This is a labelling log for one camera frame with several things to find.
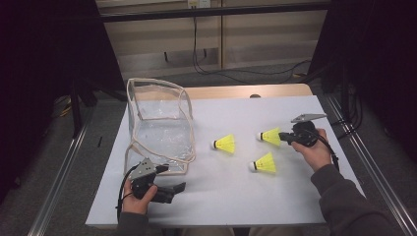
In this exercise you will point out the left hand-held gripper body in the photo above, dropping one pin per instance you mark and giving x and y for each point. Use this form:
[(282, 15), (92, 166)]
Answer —
[(142, 170)]

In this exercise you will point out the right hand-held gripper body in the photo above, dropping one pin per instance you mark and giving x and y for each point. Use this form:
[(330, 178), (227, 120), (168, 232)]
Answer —
[(306, 134)]

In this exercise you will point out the yellow shuttlecock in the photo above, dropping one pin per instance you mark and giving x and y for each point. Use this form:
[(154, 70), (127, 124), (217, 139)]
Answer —
[(226, 143), (271, 136), (265, 164)]

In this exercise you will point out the clear plastic bag beige trim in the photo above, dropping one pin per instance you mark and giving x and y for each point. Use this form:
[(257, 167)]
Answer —
[(164, 137)]

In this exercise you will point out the person's right hand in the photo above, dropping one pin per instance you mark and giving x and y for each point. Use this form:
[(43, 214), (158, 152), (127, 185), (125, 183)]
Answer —
[(316, 157)]

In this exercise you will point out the person's left hand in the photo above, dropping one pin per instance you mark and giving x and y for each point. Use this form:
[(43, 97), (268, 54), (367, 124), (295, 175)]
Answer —
[(134, 205)]

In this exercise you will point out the small black stick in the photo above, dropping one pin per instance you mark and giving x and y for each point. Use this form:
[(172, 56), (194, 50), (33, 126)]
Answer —
[(99, 141)]

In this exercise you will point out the white table sheet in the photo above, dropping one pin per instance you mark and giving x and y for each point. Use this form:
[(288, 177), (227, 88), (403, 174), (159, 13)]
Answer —
[(246, 196)]

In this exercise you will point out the black metal stand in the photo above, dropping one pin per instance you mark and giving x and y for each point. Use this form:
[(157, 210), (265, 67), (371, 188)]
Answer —
[(76, 111)]

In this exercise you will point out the black curtain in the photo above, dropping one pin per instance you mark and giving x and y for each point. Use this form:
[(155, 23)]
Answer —
[(32, 65), (387, 49)]

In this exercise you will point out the black horizontal bar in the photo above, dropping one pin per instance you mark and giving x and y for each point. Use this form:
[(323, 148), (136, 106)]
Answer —
[(213, 12)]

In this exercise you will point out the aluminium floor rail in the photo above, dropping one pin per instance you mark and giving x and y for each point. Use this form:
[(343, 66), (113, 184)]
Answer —
[(370, 164), (59, 183)]

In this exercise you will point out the white wall socket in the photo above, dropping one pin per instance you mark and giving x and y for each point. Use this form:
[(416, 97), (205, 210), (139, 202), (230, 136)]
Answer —
[(198, 3)]

